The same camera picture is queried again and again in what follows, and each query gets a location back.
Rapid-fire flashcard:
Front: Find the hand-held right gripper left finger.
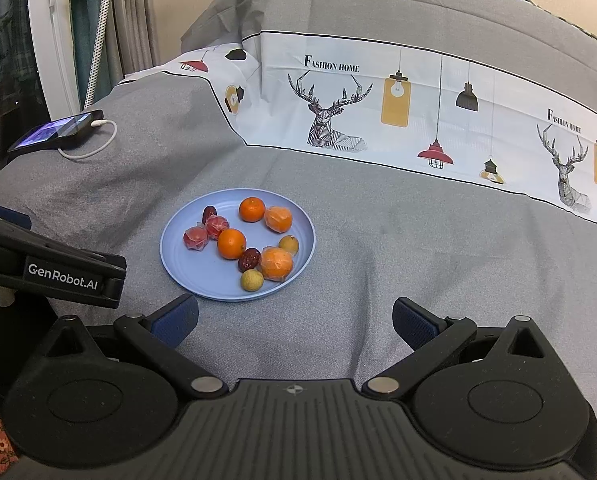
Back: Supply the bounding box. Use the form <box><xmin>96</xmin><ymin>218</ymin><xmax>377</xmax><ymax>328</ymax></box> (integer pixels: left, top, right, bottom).
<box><xmin>42</xmin><ymin>293</ymin><xmax>229</xmax><ymax>401</ymax></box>

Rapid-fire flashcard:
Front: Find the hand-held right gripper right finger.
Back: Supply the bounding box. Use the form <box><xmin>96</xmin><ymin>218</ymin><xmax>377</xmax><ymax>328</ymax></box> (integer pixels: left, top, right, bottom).
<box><xmin>361</xmin><ymin>297</ymin><xmax>550</xmax><ymax>400</ymax></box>

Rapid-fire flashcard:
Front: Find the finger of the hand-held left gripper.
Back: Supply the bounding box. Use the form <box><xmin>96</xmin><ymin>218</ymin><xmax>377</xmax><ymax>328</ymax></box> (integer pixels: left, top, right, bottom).
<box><xmin>0</xmin><ymin>199</ymin><xmax>32</xmax><ymax>235</ymax></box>

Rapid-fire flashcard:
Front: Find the blue round plate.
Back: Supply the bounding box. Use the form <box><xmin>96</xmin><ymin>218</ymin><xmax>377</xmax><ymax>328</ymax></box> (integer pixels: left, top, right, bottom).
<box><xmin>159</xmin><ymin>188</ymin><xmax>317</xmax><ymax>302</ymax></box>

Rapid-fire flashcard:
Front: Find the plastic-wrapped red fruit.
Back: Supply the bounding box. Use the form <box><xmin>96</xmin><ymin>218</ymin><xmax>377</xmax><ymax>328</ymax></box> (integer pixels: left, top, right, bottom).
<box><xmin>206</xmin><ymin>215</ymin><xmax>230</xmax><ymax>241</ymax></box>
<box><xmin>182</xmin><ymin>226</ymin><xmax>209</xmax><ymax>252</ymax></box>

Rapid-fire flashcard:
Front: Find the bare orange mandarin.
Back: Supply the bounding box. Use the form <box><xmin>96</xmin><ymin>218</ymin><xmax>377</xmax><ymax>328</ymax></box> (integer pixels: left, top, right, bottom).
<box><xmin>217</xmin><ymin>228</ymin><xmax>248</xmax><ymax>261</ymax></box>
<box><xmin>239</xmin><ymin>197</ymin><xmax>267</xmax><ymax>223</ymax></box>

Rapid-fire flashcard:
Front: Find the plastic-wrapped mandarin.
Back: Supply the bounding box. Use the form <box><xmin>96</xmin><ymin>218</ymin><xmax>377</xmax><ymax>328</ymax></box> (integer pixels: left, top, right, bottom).
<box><xmin>258</xmin><ymin>246</ymin><xmax>296</xmax><ymax>282</ymax></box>
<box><xmin>263</xmin><ymin>205</ymin><xmax>294</xmax><ymax>234</ymax></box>

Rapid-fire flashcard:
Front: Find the black smartphone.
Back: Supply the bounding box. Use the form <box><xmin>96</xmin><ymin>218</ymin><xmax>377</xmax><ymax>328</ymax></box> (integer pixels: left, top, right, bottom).
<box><xmin>7</xmin><ymin>109</ymin><xmax>105</xmax><ymax>153</ymax></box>

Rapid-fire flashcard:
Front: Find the dotted white pole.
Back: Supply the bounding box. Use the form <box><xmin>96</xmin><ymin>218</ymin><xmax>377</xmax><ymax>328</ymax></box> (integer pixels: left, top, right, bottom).
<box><xmin>82</xmin><ymin>0</ymin><xmax>113</xmax><ymax>112</ymax></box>

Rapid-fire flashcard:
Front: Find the green curtain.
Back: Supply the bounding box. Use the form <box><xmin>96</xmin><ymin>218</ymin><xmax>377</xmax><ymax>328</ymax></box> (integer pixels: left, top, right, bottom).
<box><xmin>68</xmin><ymin>0</ymin><xmax>100</xmax><ymax>107</ymax></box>

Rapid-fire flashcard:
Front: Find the grey curtain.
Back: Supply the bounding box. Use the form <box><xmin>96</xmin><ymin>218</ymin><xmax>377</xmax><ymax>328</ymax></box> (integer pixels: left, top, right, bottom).
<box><xmin>111</xmin><ymin>0</ymin><xmax>160</xmax><ymax>82</ymax></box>

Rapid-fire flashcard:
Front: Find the white charging cable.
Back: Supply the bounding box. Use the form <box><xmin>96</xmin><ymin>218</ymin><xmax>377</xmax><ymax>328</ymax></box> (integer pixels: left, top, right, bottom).
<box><xmin>58</xmin><ymin>119</ymin><xmax>118</xmax><ymax>161</ymax></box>

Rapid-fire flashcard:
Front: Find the white window frame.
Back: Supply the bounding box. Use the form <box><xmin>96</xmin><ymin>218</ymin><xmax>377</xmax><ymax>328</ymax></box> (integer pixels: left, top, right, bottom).
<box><xmin>26</xmin><ymin>0</ymin><xmax>85</xmax><ymax>122</ymax></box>

